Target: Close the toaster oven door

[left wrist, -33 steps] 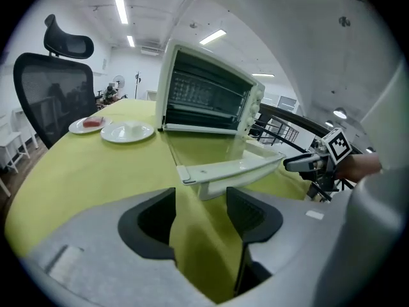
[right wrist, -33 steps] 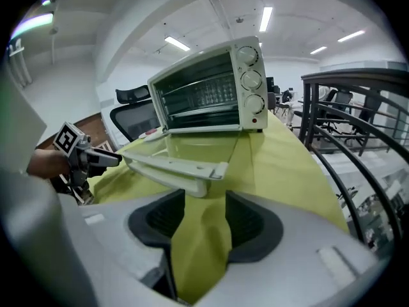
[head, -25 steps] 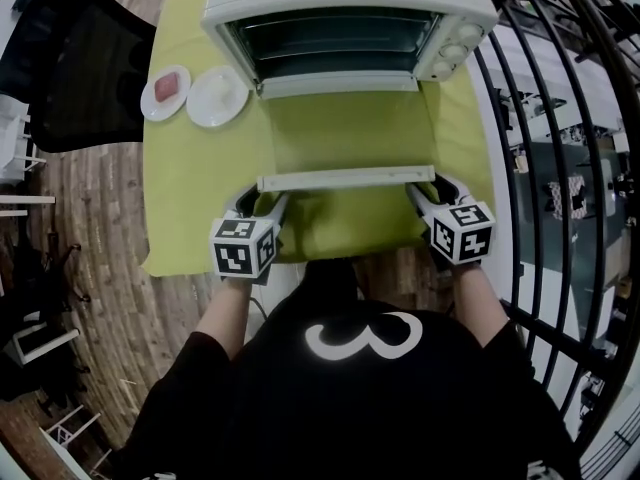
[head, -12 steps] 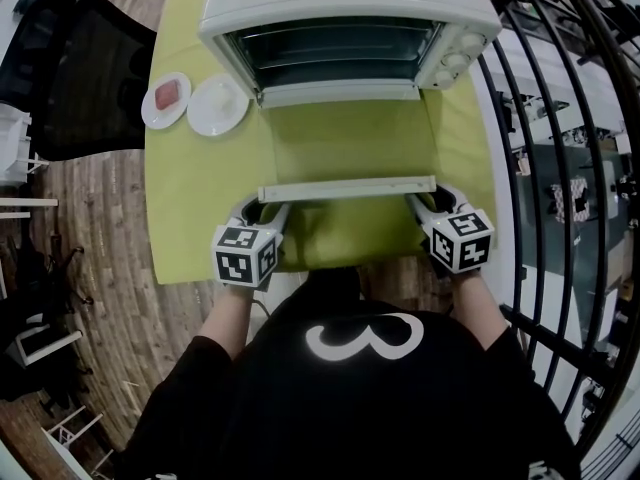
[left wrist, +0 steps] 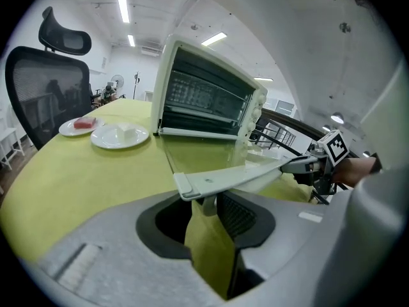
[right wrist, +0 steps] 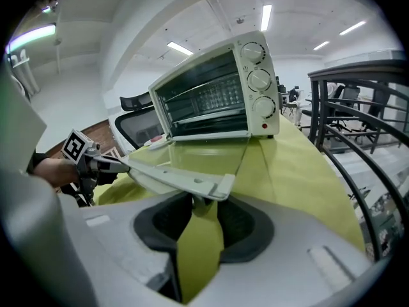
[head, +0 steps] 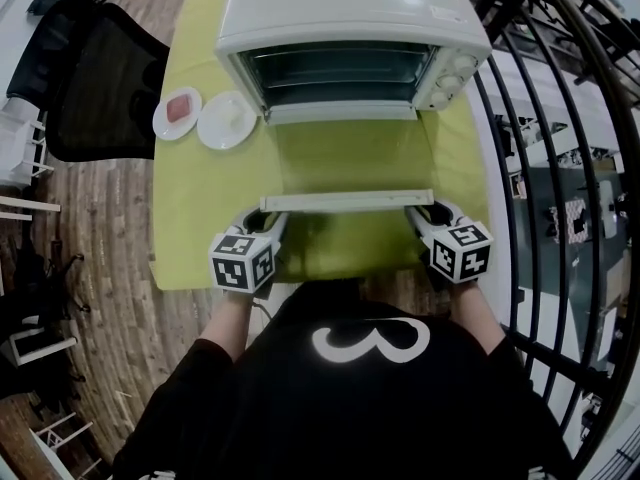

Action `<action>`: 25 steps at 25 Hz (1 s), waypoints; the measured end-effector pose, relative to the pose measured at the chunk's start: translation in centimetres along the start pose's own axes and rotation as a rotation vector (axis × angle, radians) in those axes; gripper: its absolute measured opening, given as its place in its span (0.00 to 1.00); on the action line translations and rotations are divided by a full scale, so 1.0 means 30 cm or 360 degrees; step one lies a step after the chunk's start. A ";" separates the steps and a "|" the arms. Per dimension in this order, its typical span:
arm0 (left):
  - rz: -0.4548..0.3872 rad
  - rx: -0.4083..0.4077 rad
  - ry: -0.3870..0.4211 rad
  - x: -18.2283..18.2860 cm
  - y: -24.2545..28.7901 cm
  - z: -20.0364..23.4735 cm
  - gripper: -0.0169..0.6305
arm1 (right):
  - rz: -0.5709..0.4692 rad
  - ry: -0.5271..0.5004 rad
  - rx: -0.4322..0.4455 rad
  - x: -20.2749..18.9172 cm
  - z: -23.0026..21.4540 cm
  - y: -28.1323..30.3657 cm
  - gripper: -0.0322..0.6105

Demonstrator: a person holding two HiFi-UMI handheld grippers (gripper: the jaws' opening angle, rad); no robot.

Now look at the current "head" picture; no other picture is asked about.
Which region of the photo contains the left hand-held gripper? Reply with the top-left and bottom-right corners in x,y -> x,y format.
208,206 -> 290,299

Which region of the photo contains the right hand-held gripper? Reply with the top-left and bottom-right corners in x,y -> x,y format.
404,200 -> 495,284

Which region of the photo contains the glass oven door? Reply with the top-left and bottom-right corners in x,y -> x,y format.
259,110 -> 435,214

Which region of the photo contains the white toaster oven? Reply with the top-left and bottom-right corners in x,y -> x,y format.
214,0 -> 494,127

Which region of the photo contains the person's left forearm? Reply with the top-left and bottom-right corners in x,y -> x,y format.
199,287 -> 254,364

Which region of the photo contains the person's right forearm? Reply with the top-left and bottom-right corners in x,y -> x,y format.
449,280 -> 506,357

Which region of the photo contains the green tablecloth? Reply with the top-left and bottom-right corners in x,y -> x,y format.
149,0 -> 494,292

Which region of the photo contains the white plate with pale food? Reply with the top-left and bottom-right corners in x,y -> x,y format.
197,91 -> 260,150

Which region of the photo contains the black metal railing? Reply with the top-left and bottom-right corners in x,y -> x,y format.
449,0 -> 640,474

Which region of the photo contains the white plate with pink food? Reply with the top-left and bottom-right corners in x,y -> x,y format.
152,86 -> 204,142

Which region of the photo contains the pink food slice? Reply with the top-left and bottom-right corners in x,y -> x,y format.
166,93 -> 194,122

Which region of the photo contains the black mesh office chair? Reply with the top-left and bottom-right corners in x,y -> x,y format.
5,0 -> 171,162

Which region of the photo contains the person's black shirt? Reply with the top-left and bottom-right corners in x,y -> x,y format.
112,277 -> 576,480

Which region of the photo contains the white frame desk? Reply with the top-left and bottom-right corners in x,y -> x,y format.
0,315 -> 79,369

